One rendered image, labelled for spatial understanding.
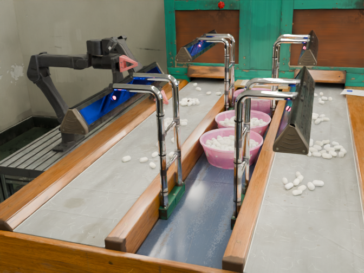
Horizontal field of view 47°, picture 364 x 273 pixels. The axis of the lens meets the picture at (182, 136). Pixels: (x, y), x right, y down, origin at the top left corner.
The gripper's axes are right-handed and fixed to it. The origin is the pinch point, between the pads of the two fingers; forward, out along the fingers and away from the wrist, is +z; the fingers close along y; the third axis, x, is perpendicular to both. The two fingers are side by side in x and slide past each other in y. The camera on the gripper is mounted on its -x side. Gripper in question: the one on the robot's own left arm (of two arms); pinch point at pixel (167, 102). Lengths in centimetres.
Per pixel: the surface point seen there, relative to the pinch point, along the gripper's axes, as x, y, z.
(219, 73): -17, 49, 11
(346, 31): -85, 55, 50
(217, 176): -22, -66, 39
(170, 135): -9.3, -42.6, 14.1
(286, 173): -44, -70, 55
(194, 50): -37.6, -13.7, -4.9
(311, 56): -73, -24, 37
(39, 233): -2, -126, 5
